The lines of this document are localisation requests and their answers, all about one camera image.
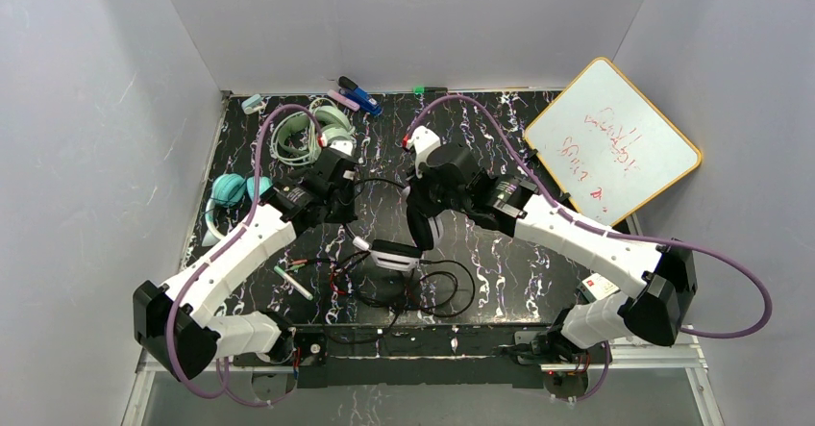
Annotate mint green gaming headphones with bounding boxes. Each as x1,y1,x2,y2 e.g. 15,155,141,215
271,98,356,167

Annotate black and white headphones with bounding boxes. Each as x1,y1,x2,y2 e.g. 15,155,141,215
283,177,478,348

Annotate teal cat ear headphones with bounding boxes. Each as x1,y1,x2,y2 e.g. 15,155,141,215
201,173,272,247

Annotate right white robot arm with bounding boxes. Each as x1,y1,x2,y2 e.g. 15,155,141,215
407,141,697,350

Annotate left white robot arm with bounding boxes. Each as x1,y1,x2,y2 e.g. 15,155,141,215
133,146,358,382

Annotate pink highlighter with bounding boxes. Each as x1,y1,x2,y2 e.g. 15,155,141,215
327,89,360,112

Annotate blue stapler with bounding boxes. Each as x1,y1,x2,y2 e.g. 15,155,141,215
337,76,383,116

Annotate green capped white marker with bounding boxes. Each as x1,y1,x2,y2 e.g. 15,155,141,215
273,265,314,301

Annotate small light blue eraser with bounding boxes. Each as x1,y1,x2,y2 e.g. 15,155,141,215
241,94,264,114

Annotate small white red box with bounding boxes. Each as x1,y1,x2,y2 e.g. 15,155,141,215
578,273,620,303

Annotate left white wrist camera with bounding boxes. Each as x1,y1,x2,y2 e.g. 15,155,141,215
320,134,357,158

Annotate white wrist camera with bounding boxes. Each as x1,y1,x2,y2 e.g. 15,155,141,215
320,134,357,158
402,126,441,178

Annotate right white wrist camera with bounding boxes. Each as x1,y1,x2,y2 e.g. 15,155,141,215
402,126,441,178

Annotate white board orange frame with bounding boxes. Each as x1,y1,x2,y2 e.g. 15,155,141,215
524,58,703,226

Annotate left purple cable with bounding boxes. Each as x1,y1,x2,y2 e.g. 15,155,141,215
163,104,326,410

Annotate purple cable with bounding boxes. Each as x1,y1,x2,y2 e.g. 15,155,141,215
404,94,774,405
163,104,326,410

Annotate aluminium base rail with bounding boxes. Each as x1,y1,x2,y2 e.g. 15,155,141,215
124,213,724,426

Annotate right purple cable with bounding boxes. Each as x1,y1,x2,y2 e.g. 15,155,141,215
404,94,774,405

